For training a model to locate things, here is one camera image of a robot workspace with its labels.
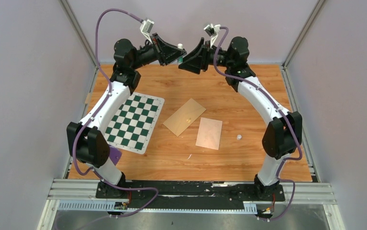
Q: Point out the tan kraft envelope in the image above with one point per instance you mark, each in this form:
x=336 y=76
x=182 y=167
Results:
x=182 y=118

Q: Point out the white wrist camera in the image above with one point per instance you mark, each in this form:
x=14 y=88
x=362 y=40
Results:
x=212 y=31
x=146 y=28

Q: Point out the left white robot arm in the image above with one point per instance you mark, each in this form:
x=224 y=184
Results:
x=85 y=138

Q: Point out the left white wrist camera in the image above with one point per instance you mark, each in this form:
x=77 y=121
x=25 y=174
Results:
x=146 y=28

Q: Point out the purple plastic piece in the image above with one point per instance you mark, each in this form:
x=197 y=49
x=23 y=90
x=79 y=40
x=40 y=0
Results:
x=115 y=154

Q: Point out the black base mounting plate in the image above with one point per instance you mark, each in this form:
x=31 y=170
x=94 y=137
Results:
x=189 y=194

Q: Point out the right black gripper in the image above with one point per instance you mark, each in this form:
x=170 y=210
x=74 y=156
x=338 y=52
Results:
x=195 y=64

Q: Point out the green white chessboard mat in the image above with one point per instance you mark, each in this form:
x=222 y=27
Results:
x=132 y=125

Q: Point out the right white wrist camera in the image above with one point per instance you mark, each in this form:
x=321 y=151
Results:
x=212 y=31

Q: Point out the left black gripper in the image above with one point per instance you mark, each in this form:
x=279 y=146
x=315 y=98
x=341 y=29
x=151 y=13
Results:
x=166 y=56

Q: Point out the white green glue stick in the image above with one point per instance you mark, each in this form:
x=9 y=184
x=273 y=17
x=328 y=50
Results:
x=180 y=59

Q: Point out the pink paper envelope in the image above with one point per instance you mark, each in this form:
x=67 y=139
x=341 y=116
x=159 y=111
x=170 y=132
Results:
x=209 y=133

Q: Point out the aluminium frame rail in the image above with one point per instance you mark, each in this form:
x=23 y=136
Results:
x=78 y=194

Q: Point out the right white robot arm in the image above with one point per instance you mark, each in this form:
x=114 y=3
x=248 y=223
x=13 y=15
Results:
x=283 y=128

